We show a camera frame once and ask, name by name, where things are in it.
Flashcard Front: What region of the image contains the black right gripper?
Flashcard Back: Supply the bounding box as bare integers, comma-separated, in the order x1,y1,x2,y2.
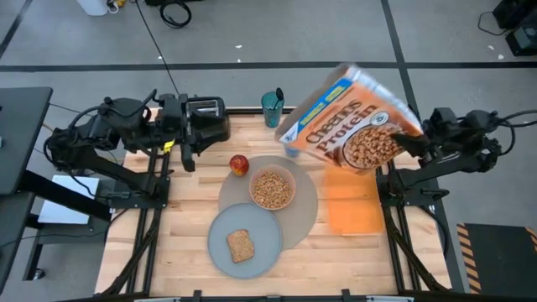
391,107,465,163

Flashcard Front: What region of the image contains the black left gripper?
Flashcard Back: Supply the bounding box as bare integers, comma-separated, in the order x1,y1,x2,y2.
155,92,230,174

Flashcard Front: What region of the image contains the red yellow apple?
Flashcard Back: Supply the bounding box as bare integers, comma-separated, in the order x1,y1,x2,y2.
228,154,251,177

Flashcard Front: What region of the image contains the orange Cheerios cereal box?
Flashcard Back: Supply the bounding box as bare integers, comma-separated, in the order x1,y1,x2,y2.
274,62,425,175

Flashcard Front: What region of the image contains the pink translucent bowl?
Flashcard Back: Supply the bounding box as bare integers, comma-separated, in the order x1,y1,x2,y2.
248,164,297,211

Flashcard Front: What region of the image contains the brown toast slice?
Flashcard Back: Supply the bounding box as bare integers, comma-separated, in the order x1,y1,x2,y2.
226,228,256,264

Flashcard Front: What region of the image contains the grey round plate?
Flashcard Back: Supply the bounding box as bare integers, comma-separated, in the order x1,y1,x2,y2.
206,202,284,280

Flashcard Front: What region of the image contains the black two-slot toaster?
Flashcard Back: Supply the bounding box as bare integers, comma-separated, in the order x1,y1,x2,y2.
184,98,232,146

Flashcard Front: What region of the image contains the teal plastic tumbler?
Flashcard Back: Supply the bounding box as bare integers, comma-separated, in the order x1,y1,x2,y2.
260,91,285,128

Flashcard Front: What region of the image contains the cereal rings heap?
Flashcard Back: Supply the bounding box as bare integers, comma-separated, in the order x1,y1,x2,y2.
253,169,294,207

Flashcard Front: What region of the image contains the round grey placemat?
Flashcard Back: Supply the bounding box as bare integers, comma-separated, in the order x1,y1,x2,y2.
217,155,320,252

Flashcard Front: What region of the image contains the black floor device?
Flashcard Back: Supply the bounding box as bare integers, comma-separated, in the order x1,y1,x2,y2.
144,0,206,7

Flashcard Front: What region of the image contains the black hazard-striped mat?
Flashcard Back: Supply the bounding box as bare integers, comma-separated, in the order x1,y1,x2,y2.
456,221,537,297

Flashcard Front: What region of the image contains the black equipment box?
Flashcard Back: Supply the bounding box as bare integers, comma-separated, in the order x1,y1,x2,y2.
505,25,537,58

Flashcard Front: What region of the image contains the white sheet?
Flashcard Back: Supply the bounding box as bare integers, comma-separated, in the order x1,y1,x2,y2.
37,174,101,226

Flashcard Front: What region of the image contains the black equipment case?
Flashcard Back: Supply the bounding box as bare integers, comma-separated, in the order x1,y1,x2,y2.
492,0,537,30

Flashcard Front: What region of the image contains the white bucket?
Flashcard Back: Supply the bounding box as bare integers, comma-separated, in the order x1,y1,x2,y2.
76,0,109,17

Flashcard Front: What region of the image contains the black desk top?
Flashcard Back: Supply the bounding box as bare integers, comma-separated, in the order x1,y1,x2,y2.
0,86,54,196

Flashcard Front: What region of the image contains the black aluminium table frame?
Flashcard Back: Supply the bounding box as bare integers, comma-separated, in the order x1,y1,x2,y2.
100,107,452,294

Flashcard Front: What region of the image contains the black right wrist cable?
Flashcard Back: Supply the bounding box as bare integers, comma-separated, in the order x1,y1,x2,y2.
488,108,537,129

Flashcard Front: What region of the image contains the black toaster power cable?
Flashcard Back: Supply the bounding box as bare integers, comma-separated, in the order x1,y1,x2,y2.
135,0,182,101

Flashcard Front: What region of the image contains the coiled black cable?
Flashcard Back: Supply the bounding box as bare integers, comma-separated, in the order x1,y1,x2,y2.
159,1,193,29

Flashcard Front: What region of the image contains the black table edge rail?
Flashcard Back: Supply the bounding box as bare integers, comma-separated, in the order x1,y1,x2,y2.
54,288,537,302

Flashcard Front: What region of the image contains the black desk leg frame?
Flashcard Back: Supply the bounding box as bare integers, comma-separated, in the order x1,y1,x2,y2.
0,169,113,290

